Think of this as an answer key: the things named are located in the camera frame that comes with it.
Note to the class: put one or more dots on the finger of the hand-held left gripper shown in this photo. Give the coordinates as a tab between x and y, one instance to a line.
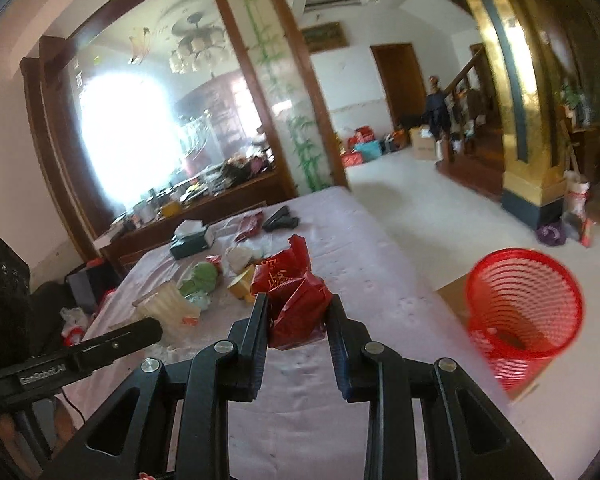
125	340

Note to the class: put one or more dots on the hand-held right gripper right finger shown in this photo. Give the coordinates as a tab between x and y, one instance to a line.
336	342

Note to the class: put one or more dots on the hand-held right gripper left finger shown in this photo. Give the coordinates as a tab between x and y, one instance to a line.
257	342

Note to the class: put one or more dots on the red plastic bag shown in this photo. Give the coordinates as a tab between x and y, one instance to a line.
292	305

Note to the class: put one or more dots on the yellow orange box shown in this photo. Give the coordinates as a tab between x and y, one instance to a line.
241	285

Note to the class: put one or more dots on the red mesh wastebasket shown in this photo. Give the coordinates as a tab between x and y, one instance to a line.
560	320

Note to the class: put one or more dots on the person's left hand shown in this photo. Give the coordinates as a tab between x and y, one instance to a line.
64	422

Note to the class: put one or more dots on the ribbed clear plastic packaging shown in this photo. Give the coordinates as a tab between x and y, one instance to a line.
165	305

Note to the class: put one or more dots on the white plastic bag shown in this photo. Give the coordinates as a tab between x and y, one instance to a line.
74	322

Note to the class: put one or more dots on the black bag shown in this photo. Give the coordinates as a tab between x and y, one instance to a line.
92	285

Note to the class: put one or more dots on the small red white packet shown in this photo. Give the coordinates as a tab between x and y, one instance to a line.
213	263

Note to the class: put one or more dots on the dark green tissue box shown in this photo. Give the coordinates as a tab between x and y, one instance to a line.
190	248

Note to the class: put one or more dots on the dark red packet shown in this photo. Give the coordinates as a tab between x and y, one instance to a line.
249	225

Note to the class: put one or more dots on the black pistol-shaped tool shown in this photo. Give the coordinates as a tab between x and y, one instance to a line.
280	220

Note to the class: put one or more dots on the flat cardboard sheet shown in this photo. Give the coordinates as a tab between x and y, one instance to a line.
454	294

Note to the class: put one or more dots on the cluttered wooden sideboard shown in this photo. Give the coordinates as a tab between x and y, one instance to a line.
190	210

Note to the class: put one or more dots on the pile of colourful gift bags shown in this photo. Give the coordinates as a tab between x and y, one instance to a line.
365	147

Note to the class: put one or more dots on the cardboard box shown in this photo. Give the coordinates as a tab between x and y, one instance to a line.
422	146

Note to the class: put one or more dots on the wooden staircase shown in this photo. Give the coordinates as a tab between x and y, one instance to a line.
472	160

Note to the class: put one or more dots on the purple bag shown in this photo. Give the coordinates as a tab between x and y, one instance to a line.
550	235

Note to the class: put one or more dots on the wooden door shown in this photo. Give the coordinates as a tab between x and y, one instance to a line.
399	85

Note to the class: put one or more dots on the bamboo painted glass panel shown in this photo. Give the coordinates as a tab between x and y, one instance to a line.
270	70

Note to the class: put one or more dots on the white bucket by pillar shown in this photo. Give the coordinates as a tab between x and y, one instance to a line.
576	200

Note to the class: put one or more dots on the golden pillar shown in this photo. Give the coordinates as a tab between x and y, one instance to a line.
525	135

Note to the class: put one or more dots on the butterfly decoration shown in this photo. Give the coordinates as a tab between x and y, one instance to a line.
141	45

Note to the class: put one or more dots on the glass chandelier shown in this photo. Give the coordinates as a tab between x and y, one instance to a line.
197	45

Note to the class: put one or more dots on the potted green plant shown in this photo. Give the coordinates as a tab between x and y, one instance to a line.
572	100

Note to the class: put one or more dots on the framed wall picture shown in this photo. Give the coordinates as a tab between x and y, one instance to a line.
324	36

